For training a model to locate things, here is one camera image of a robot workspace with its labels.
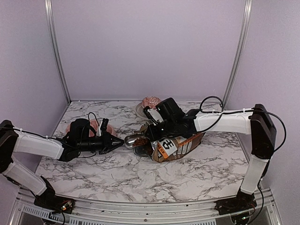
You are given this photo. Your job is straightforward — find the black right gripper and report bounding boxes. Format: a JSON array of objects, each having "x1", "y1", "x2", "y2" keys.
[{"x1": 145, "y1": 118, "x2": 178, "y2": 142}]

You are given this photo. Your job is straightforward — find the pink double pet feeder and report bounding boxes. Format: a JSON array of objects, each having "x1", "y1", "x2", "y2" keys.
[{"x1": 65, "y1": 119, "x2": 117, "y2": 137}]

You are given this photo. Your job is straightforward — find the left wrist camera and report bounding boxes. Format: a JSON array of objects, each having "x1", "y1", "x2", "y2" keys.
[{"x1": 97, "y1": 118, "x2": 109, "y2": 136}]

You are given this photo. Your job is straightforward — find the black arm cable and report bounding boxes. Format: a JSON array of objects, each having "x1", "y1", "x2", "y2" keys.
[
  {"x1": 199, "y1": 95, "x2": 287, "y2": 153},
  {"x1": 0, "y1": 112, "x2": 99, "y2": 159}
]

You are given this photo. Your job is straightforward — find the aluminium front frame rail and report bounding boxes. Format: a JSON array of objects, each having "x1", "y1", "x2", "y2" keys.
[{"x1": 8, "y1": 188, "x2": 282, "y2": 225}]

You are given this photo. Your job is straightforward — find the aluminium frame post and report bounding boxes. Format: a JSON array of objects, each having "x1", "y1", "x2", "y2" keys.
[
  {"x1": 45, "y1": 0, "x2": 72, "y2": 105},
  {"x1": 223, "y1": 0, "x2": 253, "y2": 106}
]

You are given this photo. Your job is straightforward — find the silver metal scoop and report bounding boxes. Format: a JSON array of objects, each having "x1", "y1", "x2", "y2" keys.
[{"x1": 124, "y1": 134, "x2": 142, "y2": 149}]

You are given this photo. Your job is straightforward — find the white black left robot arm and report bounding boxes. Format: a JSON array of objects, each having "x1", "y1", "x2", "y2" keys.
[{"x1": 0, "y1": 119, "x2": 124, "y2": 214}]

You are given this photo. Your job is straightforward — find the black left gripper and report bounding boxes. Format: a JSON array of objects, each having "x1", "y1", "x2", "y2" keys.
[{"x1": 77, "y1": 131, "x2": 124, "y2": 154}]

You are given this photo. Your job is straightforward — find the red patterned ceramic bowl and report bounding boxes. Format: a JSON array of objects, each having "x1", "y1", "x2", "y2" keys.
[{"x1": 142, "y1": 96, "x2": 162, "y2": 109}]

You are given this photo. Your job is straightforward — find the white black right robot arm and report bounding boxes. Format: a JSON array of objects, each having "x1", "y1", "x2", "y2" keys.
[{"x1": 143, "y1": 98, "x2": 277, "y2": 215}]

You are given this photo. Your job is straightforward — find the left aluminium frame post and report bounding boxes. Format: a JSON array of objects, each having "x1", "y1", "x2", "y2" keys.
[{"x1": 45, "y1": 0, "x2": 72, "y2": 105}]

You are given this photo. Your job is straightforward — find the white tape roll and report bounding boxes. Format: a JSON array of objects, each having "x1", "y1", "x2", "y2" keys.
[{"x1": 133, "y1": 103, "x2": 149, "y2": 120}]

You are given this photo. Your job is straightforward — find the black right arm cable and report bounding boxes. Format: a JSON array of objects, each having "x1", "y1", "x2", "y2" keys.
[{"x1": 199, "y1": 95, "x2": 287, "y2": 153}]

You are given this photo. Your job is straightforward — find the right aluminium frame post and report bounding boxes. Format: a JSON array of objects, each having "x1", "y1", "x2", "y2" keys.
[{"x1": 223, "y1": 0, "x2": 253, "y2": 106}]

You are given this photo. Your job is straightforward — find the white brown pet food bag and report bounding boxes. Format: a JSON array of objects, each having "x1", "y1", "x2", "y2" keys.
[{"x1": 133, "y1": 120, "x2": 203, "y2": 163}]

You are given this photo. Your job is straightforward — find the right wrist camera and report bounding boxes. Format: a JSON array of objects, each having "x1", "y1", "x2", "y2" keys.
[{"x1": 143, "y1": 106, "x2": 164, "y2": 125}]

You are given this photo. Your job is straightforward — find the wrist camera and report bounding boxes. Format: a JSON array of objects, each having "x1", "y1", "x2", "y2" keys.
[
  {"x1": 143, "y1": 106, "x2": 164, "y2": 125},
  {"x1": 97, "y1": 118, "x2": 109, "y2": 136}
]

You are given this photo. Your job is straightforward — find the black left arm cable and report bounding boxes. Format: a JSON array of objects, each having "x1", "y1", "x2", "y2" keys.
[{"x1": 0, "y1": 112, "x2": 99, "y2": 159}]

